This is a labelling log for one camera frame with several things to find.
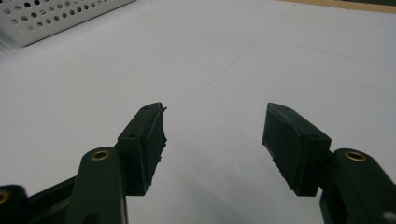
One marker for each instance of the white perforated plastic basket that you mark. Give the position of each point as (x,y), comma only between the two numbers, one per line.
(46,21)

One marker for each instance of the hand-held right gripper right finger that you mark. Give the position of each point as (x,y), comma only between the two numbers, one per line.
(299,152)

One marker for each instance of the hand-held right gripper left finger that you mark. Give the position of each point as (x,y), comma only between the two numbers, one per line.
(140,152)

